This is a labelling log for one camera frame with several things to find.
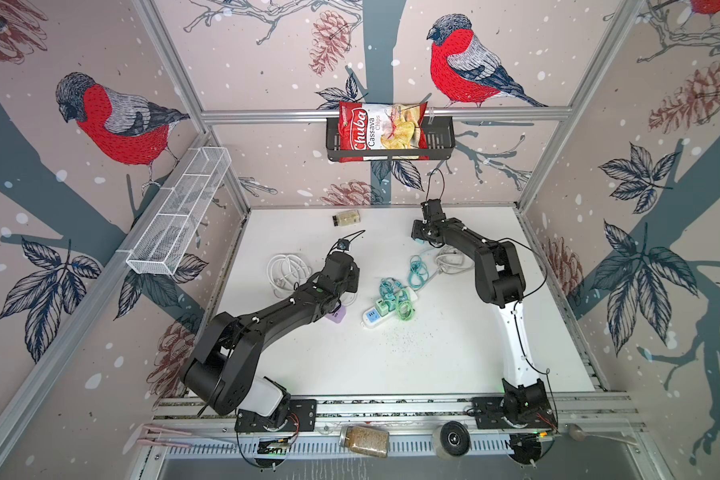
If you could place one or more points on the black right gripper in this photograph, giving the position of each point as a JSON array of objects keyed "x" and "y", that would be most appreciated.
[{"x": 414, "y": 230}]

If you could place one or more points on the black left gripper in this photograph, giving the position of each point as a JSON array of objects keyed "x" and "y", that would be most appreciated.
[{"x": 354, "y": 275}]

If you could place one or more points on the purple power strip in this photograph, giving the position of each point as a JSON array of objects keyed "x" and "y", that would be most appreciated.
[{"x": 337, "y": 316}]

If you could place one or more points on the teal charger with cable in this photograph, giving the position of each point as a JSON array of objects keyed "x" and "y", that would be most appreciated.
[{"x": 392, "y": 293}]

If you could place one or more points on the white blue small device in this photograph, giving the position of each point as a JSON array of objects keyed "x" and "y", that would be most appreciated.
[{"x": 378, "y": 314}]

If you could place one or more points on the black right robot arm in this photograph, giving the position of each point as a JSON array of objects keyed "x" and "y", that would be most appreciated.
[{"x": 499, "y": 282}]

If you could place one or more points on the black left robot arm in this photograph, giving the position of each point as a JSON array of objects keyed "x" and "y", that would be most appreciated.
[{"x": 221, "y": 369}]

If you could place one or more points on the red cassava chips bag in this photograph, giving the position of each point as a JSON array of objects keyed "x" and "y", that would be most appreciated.
[{"x": 366, "y": 127}]

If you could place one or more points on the glass jar of grains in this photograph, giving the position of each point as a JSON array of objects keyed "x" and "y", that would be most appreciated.
[{"x": 365, "y": 440}]

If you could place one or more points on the black round knob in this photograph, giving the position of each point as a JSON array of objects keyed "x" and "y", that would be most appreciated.
[{"x": 451, "y": 440}]

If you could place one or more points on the pink chopsticks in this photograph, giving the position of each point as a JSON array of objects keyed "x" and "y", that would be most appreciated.
[{"x": 155, "y": 435}]

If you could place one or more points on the metal spoon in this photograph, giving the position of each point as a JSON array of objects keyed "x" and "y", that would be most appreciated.
[{"x": 579, "y": 434}]

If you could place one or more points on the black wire wall basket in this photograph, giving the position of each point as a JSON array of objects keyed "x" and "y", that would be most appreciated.
[{"x": 433, "y": 139}]

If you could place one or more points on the white mesh wall shelf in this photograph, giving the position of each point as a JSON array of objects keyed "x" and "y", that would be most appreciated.
[{"x": 161, "y": 248}]

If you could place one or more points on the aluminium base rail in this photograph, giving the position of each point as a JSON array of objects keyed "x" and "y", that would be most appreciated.
[{"x": 410, "y": 421}]

